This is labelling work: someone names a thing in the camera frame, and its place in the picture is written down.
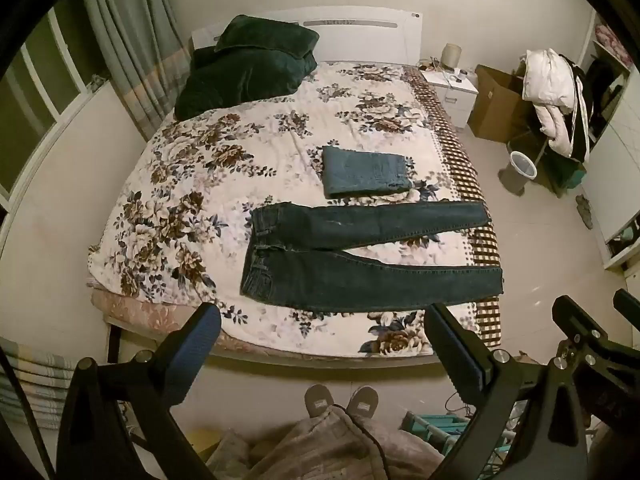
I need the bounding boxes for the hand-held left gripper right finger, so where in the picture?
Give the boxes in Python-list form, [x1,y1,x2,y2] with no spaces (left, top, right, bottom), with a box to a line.
[424,302,591,480]

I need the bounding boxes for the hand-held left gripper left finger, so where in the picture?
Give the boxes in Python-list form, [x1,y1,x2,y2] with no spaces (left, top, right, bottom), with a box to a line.
[56,302,222,480]

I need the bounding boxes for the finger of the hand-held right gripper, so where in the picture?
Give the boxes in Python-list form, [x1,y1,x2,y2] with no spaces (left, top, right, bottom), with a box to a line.
[551,296,619,357]
[612,288,640,323]

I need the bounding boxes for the dark blue jeans pants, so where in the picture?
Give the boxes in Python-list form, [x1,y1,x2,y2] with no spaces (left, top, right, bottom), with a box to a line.
[240,201,504,309]

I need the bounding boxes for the person's pink fleece pants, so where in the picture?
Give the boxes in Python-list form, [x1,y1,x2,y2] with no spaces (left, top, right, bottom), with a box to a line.
[207,405,446,480]

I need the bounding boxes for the teal crate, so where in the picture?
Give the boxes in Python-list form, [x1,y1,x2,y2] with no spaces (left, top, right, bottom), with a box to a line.
[400,410,516,461]

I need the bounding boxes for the yellow box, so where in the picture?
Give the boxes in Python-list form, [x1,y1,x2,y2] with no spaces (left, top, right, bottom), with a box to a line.
[192,427,223,461]

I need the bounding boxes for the grey slipper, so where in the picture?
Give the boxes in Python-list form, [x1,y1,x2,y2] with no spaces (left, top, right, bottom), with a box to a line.
[304,384,335,418]
[346,386,379,418]

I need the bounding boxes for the white wardrobe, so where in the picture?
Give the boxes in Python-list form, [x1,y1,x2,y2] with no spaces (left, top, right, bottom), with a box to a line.
[580,10,640,271]

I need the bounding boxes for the dark green chair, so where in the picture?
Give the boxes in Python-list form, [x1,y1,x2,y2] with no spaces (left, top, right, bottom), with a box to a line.
[507,125,586,196]

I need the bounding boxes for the striped cloth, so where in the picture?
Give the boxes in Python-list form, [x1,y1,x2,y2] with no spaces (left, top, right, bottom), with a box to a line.
[0,337,76,431]

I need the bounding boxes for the grey trash bin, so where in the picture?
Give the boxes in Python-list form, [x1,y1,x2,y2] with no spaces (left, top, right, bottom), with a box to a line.
[498,151,538,193]

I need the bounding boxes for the floral blanket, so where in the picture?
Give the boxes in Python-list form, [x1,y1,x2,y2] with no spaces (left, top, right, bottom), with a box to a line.
[87,60,503,356]

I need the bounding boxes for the folded light blue jeans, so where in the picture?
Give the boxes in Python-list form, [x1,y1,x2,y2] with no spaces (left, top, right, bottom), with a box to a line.
[320,145,416,200]

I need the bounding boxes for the black bag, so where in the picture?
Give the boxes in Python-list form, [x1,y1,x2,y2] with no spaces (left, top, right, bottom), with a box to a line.
[557,55,626,161]

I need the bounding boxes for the cardboard box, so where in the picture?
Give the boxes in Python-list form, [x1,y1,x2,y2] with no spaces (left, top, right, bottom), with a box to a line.
[467,64,536,142]

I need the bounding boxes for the white puffer jacket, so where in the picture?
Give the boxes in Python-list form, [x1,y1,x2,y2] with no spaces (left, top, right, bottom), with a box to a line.
[521,48,581,158]

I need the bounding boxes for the white nightstand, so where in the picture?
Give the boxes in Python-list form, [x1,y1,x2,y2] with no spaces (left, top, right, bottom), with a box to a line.
[421,67,480,128]

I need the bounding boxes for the dark green plush blanket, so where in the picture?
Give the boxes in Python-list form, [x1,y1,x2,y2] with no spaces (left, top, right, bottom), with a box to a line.
[173,15,321,121]

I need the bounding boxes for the window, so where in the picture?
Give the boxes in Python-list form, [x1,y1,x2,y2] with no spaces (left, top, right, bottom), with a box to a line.
[0,10,96,211]

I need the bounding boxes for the grey-green curtain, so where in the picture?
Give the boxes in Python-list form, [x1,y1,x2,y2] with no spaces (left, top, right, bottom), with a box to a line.
[80,0,193,141]

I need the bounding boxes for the white headboard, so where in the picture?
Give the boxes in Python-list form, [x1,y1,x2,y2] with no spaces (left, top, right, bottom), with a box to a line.
[191,7,423,66]

